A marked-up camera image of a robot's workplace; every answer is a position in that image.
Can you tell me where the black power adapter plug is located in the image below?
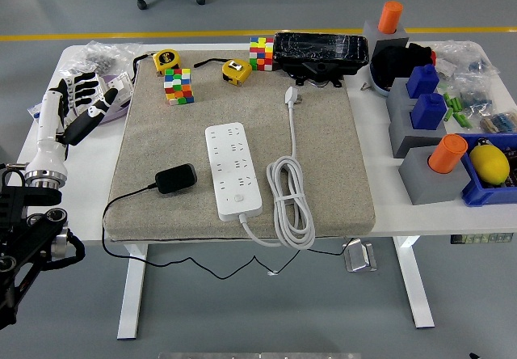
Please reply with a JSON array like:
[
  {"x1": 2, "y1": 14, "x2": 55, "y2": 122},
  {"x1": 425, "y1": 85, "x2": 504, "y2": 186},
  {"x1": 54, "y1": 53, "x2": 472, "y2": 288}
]
[{"x1": 155, "y1": 163, "x2": 198, "y2": 195}]

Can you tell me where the yellow tape measure silver clip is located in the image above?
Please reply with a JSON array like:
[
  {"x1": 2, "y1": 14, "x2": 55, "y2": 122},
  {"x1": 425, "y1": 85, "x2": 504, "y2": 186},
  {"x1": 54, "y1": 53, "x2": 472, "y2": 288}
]
[{"x1": 193, "y1": 57, "x2": 254, "y2": 87}]

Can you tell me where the white wall switch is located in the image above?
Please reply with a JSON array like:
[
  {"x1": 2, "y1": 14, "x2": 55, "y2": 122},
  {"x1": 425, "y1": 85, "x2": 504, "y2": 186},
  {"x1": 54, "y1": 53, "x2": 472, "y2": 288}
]
[{"x1": 105, "y1": 74, "x2": 134, "y2": 105}]

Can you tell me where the clear bag of resistors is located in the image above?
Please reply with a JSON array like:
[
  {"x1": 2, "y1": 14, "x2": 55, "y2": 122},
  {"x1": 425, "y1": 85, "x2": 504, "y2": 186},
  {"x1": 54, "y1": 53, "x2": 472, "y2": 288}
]
[{"x1": 478, "y1": 110, "x2": 517, "y2": 134}]

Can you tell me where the white table leg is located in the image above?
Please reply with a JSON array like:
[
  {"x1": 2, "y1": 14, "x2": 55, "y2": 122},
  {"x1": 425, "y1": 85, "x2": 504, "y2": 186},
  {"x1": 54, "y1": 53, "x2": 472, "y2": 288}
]
[
  {"x1": 393, "y1": 235, "x2": 436, "y2": 330},
  {"x1": 116, "y1": 243, "x2": 149, "y2": 340}
]

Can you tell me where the table control panel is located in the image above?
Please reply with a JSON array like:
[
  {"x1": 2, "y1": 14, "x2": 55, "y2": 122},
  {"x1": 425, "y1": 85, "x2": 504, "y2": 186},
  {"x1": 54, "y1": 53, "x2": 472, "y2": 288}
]
[{"x1": 450, "y1": 233, "x2": 514, "y2": 246}]

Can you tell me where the lilac tray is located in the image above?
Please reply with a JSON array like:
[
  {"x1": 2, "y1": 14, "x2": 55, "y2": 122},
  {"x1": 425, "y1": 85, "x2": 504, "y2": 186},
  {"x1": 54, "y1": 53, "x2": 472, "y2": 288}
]
[{"x1": 95, "y1": 74, "x2": 134, "y2": 125}]

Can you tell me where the silver metal bracket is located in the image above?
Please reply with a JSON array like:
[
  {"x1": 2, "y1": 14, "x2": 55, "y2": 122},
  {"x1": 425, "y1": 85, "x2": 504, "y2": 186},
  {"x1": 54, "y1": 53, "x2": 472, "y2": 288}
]
[{"x1": 342, "y1": 240, "x2": 379, "y2": 273}]

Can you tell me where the orange cylinder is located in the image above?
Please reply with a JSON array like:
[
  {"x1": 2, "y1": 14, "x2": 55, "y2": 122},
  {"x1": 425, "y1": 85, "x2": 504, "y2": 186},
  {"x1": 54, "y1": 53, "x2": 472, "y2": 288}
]
[
  {"x1": 427, "y1": 133, "x2": 469, "y2": 174},
  {"x1": 377, "y1": 1, "x2": 404, "y2": 35}
]

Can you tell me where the white power strip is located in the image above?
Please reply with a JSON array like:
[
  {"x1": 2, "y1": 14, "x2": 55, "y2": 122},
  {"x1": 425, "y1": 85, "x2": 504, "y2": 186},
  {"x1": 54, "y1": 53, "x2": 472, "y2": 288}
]
[{"x1": 204, "y1": 121, "x2": 263, "y2": 222}]

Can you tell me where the grey block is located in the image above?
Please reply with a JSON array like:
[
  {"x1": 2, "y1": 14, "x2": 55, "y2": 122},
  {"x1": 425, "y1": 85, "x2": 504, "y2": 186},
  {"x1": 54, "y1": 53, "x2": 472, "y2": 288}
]
[
  {"x1": 398, "y1": 145, "x2": 473, "y2": 206},
  {"x1": 387, "y1": 102, "x2": 449, "y2": 159},
  {"x1": 385, "y1": 78, "x2": 421, "y2": 112},
  {"x1": 361, "y1": 19, "x2": 410, "y2": 63}
]

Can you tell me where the white power strip cable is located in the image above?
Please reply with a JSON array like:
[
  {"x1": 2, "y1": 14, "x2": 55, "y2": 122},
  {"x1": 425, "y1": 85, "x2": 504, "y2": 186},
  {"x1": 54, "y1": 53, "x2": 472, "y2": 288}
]
[{"x1": 237, "y1": 86, "x2": 317, "y2": 250}]

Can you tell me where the yellow tape measure black label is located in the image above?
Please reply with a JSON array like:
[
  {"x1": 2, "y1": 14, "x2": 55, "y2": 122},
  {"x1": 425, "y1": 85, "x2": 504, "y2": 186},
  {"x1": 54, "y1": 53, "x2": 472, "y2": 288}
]
[{"x1": 132, "y1": 49, "x2": 182, "y2": 76}]

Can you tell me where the grey-brown mat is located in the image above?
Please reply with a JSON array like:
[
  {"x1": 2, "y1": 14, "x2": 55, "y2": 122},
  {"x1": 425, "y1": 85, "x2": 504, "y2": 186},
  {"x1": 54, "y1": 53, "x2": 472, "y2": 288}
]
[{"x1": 103, "y1": 49, "x2": 376, "y2": 243}]

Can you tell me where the blue block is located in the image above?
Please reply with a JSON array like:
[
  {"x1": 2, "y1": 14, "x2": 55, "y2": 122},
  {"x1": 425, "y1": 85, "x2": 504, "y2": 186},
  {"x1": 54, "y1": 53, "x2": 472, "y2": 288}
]
[
  {"x1": 406, "y1": 64, "x2": 440, "y2": 99},
  {"x1": 410, "y1": 92, "x2": 448, "y2": 130}
]

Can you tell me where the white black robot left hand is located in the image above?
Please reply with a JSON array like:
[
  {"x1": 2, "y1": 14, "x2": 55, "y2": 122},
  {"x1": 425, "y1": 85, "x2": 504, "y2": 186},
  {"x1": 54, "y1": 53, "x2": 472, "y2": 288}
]
[{"x1": 24, "y1": 71, "x2": 119, "y2": 176}]

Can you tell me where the blue plastic bin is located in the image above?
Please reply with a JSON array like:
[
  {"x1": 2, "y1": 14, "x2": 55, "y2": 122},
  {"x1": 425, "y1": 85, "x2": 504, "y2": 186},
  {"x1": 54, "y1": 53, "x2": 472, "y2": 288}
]
[{"x1": 456, "y1": 132, "x2": 517, "y2": 209}]

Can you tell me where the black cloth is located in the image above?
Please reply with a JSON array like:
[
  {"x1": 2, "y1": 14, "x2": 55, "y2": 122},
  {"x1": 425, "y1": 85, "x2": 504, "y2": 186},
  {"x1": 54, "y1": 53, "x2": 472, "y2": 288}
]
[{"x1": 370, "y1": 42, "x2": 435, "y2": 89}]

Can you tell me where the colourful scrambled puzzle cube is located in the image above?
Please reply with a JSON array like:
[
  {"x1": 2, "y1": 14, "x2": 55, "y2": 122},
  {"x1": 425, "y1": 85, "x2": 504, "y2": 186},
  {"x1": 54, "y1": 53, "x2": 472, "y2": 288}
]
[{"x1": 163, "y1": 67, "x2": 195, "y2": 108}]

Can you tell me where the thin black adapter cord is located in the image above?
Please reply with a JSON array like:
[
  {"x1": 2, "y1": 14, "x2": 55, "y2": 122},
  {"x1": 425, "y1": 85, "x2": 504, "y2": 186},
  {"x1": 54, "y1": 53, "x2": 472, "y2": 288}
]
[{"x1": 101, "y1": 183, "x2": 359, "y2": 281}]

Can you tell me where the colourful cube with yellow cross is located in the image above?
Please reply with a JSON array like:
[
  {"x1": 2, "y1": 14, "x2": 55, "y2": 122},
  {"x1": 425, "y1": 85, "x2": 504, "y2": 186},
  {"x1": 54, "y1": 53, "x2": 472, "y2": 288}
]
[{"x1": 248, "y1": 36, "x2": 275, "y2": 72}]

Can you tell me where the clear bag of metal parts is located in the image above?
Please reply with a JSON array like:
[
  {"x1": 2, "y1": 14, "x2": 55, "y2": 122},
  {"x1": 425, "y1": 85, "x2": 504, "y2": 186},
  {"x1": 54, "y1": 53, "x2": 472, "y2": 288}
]
[{"x1": 59, "y1": 40, "x2": 143, "y2": 79}]

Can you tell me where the clear bag of blue parts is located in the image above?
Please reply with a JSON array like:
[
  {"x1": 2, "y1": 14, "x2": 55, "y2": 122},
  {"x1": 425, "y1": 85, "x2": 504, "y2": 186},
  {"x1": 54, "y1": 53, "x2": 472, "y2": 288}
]
[
  {"x1": 454, "y1": 71, "x2": 496, "y2": 112},
  {"x1": 434, "y1": 40, "x2": 500, "y2": 77}
]

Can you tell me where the black plastic-wrapped box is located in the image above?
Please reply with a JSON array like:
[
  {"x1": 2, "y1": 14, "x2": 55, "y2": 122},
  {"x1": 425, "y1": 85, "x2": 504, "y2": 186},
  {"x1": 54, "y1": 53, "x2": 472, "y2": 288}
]
[{"x1": 272, "y1": 31, "x2": 371, "y2": 90}]

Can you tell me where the yellow lemon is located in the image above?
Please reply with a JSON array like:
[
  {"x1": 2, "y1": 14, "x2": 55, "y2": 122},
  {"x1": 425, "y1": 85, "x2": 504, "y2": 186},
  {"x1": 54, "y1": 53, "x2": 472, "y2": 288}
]
[{"x1": 469, "y1": 143, "x2": 511, "y2": 185}]

